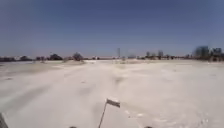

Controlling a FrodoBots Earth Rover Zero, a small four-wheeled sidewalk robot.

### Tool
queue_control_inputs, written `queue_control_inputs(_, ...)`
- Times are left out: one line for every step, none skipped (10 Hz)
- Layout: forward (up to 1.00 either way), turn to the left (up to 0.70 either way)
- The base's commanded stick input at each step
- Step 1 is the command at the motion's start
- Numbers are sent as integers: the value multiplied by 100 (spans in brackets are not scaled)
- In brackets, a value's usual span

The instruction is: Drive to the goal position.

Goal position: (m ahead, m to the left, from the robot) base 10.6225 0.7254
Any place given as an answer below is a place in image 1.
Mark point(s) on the tall tower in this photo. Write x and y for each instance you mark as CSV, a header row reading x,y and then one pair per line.
x,y
118,52

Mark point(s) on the pale sandy ground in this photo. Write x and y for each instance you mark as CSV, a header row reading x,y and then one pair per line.
x,y
140,90

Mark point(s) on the row of trees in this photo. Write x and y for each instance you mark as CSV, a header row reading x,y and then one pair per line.
x,y
55,57

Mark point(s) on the robot's own part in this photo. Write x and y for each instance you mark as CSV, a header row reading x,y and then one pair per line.
x,y
148,127
72,127

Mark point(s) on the building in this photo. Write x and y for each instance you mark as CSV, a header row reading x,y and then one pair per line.
x,y
202,52

